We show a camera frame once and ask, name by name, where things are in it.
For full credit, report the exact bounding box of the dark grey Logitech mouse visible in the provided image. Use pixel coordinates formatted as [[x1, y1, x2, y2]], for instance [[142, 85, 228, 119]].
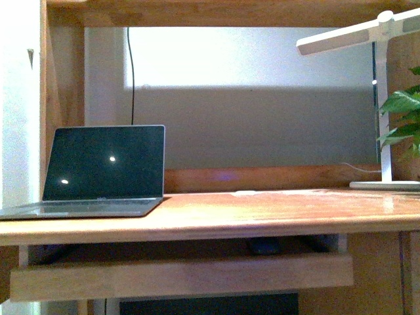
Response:
[[247, 240, 281, 255]]

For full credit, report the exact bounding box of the wooden pull-out keyboard tray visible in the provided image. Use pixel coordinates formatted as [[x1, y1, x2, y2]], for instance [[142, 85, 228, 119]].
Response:
[[10, 253, 353, 302]]

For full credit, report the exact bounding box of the wooden desk with hutch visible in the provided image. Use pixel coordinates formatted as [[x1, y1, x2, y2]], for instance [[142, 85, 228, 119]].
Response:
[[1, 1, 419, 314]]

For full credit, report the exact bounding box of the white round desk sticker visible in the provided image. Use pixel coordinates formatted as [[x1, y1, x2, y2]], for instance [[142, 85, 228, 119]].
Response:
[[231, 190, 257, 196]]

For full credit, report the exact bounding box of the grey open laptop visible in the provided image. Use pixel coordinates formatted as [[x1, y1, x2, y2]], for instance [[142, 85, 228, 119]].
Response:
[[1, 125, 165, 221]]

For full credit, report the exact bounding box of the green potted plant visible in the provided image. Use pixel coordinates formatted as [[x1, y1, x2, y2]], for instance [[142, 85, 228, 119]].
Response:
[[377, 83, 419, 159]]

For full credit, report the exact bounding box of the white desk lamp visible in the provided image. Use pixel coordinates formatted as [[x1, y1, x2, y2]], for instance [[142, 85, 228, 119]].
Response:
[[296, 9, 419, 192]]

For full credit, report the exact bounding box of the white lamp cable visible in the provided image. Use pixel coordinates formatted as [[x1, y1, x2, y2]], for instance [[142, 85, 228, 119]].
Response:
[[341, 161, 382, 173]]

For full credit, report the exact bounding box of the black hanging cable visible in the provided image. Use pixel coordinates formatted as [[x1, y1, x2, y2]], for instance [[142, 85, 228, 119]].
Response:
[[127, 26, 136, 127]]

